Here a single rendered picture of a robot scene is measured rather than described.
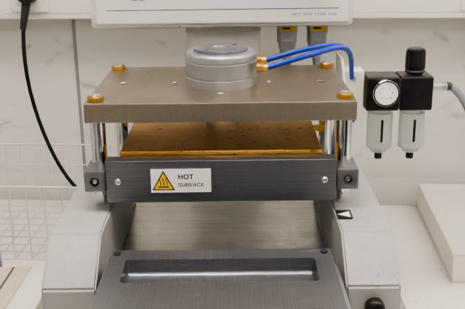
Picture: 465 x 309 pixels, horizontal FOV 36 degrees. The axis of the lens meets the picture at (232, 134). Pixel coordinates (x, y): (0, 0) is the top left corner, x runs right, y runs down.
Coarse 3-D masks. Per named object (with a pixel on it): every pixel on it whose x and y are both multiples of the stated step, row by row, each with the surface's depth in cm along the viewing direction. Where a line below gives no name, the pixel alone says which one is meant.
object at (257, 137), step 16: (144, 128) 79; (160, 128) 79; (176, 128) 79; (192, 128) 79; (208, 128) 79; (224, 128) 78; (240, 128) 79; (256, 128) 79; (272, 128) 79; (288, 128) 79; (304, 128) 79; (320, 128) 83; (128, 144) 74; (144, 144) 74; (160, 144) 74; (176, 144) 74; (192, 144) 73; (208, 144) 73; (224, 144) 73; (240, 144) 73; (256, 144) 73; (272, 144) 73; (288, 144) 73; (304, 144) 73
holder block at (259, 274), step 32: (128, 256) 63; (160, 256) 63; (192, 256) 63; (224, 256) 63; (256, 256) 63; (288, 256) 63; (320, 256) 63; (128, 288) 58; (160, 288) 58; (192, 288) 58; (224, 288) 58; (256, 288) 58; (288, 288) 58; (320, 288) 58
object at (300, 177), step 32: (128, 160) 70; (160, 160) 70; (192, 160) 70; (224, 160) 70; (256, 160) 70; (288, 160) 70; (320, 160) 70; (352, 160) 73; (128, 192) 71; (160, 192) 71; (192, 192) 71; (224, 192) 71; (256, 192) 71; (288, 192) 71; (320, 192) 71
